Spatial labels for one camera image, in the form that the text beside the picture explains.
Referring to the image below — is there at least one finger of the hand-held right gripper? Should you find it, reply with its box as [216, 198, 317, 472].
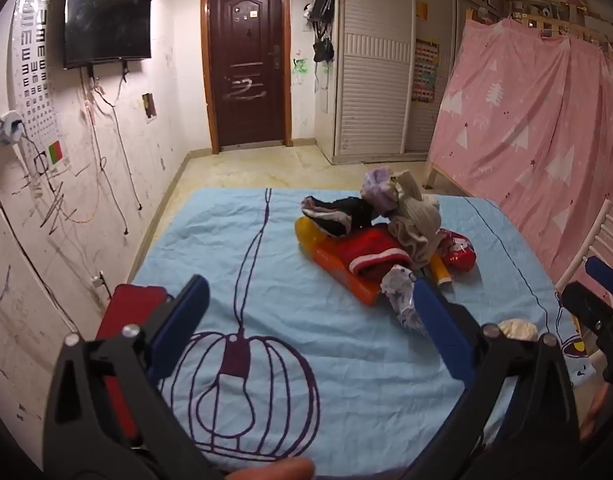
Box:
[585, 256, 613, 307]
[559, 281, 613, 386]

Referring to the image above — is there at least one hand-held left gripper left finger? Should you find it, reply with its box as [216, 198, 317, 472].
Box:
[42, 274, 212, 480]

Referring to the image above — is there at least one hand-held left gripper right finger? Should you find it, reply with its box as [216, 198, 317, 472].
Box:
[401, 278, 582, 480]

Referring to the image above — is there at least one red bin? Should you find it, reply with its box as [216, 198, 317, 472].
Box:
[94, 284, 170, 453]

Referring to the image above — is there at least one red striped sock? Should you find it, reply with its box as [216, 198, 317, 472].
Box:
[336, 224, 412, 281]

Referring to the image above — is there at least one person's left hand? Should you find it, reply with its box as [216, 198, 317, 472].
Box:
[226, 457, 316, 480]

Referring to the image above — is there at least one white metal chair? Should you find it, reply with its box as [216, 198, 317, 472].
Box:
[556, 199, 613, 293]

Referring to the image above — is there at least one small orange bottle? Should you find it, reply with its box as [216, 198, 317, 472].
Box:
[430, 254, 454, 288]

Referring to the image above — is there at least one white patterned sock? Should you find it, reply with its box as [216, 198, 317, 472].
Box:
[380, 265, 429, 332]

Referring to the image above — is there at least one red snack packet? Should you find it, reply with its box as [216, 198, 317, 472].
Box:
[439, 229, 478, 273]

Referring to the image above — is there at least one small orange box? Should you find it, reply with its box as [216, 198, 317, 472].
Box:
[311, 244, 349, 281]
[336, 267, 383, 307]

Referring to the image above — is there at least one light blue tablecloth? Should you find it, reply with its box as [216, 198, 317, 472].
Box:
[128, 187, 594, 476]

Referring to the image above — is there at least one beige sock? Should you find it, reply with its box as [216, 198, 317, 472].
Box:
[389, 170, 442, 268]

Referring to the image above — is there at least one amber plastic wedge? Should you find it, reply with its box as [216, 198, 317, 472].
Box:
[295, 217, 332, 261]

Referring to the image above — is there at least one black and white sock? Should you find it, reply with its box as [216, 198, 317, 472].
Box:
[301, 196, 382, 238]

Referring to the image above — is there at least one purple sock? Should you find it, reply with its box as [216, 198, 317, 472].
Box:
[362, 167, 402, 216]

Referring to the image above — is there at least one pink tree-print curtain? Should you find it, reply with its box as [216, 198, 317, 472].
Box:
[429, 17, 613, 281]

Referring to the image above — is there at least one white louvred wardrobe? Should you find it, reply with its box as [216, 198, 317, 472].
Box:
[333, 0, 504, 163]

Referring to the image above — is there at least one colourful chart poster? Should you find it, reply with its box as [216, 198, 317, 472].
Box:
[411, 37, 440, 106]

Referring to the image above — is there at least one white power adapter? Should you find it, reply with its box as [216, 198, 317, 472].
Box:
[0, 112, 25, 146]

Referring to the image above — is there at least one dark brown door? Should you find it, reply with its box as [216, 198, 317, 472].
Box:
[201, 0, 293, 155]

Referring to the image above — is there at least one eye chart poster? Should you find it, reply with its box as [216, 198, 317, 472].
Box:
[14, 0, 72, 171]

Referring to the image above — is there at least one black cable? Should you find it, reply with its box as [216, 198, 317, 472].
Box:
[94, 76, 143, 235]

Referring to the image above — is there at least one wall-mounted black television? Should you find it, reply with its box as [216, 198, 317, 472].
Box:
[64, 0, 153, 70]

